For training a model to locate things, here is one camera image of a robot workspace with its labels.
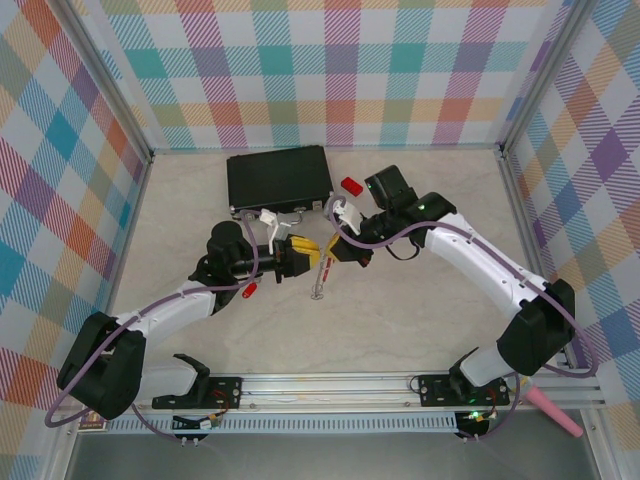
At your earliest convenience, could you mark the metal keyring band red sleeve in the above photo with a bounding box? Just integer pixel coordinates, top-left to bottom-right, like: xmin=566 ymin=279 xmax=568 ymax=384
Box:
xmin=308 ymin=249 xmax=335 ymax=303

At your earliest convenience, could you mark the grey metal shelf panel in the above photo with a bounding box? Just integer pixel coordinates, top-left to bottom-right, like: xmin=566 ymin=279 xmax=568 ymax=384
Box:
xmin=64 ymin=432 xmax=601 ymax=480

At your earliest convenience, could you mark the small card with picture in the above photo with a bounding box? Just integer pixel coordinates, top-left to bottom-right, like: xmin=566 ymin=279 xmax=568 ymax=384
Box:
xmin=79 ymin=407 xmax=111 ymax=432

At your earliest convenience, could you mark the pink microphone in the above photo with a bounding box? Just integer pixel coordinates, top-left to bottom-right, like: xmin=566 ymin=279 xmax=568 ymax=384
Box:
xmin=524 ymin=382 xmax=585 ymax=437

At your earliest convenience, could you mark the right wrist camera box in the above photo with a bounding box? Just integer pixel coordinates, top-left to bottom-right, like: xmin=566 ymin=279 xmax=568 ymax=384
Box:
xmin=329 ymin=195 xmax=362 ymax=235

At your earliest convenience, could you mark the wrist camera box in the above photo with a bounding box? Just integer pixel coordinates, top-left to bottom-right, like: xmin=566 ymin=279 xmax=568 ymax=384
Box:
xmin=329 ymin=195 xmax=362 ymax=235
xmin=259 ymin=209 xmax=294 ymax=254

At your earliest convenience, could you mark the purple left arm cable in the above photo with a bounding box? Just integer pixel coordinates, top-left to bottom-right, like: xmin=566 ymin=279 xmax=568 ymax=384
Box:
xmin=44 ymin=209 xmax=261 ymax=445

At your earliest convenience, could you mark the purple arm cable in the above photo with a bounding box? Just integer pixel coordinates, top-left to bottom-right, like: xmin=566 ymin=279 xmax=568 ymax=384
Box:
xmin=323 ymin=194 xmax=600 ymax=444
xmin=44 ymin=209 xmax=261 ymax=445

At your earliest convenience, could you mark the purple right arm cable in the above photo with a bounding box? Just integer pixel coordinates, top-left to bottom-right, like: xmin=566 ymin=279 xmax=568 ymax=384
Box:
xmin=323 ymin=194 xmax=600 ymax=444

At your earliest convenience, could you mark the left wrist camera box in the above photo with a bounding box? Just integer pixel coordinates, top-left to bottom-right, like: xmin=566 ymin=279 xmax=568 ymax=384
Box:
xmin=259 ymin=209 xmax=294 ymax=254

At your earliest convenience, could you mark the aluminium back rail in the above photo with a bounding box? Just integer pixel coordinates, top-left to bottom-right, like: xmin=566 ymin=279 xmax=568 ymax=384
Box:
xmin=149 ymin=143 xmax=504 ymax=152

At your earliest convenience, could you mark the black briefcase with metal handle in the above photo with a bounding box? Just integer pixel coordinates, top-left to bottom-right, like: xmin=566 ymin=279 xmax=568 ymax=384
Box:
xmin=225 ymin=145 xmax=336 ymax=227

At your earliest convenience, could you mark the aluminium side rail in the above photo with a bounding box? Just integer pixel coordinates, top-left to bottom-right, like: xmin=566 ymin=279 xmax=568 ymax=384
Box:
xmin=496 ymin=149 xmax=577 ymax=370
xmin=89 ymin=152 xmax=155 ymax=375

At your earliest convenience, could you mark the aluminium mounting rail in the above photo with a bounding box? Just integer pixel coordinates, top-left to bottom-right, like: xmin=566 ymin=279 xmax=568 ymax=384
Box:
xmin=52 ymin=372 xmax=604 ymax=416

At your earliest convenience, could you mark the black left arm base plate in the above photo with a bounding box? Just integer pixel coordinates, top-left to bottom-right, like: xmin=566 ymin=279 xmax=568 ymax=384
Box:
xmin=151 ymin=375 xmax=244 ymax=410

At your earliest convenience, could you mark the slotted grey cable duct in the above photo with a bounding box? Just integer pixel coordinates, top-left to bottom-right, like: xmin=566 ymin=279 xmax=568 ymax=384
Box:
xmin=107 ymin=412 xmax=461 ymax=434

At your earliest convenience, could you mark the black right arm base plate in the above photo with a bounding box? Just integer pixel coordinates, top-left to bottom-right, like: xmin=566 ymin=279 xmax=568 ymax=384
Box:
xmin=417 ymin=372 xmax=511 ymax=407

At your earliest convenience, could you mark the small wired connector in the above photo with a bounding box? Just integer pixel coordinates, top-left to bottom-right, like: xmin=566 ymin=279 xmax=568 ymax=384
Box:
xmin=171 ymin=412 xmax=224 ymax=433

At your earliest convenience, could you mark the aluminium frame post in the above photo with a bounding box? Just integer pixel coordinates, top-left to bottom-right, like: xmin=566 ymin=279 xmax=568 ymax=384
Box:
xmin=58 ymin=0 xmax=154 ymax=165
xmin=499 ymin=0 xmax=596 ymax=161

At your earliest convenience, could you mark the wired connector with green light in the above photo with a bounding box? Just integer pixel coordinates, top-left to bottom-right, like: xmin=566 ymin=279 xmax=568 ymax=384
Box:
xmin=457 ymin=407 xmax=499 ymax=436

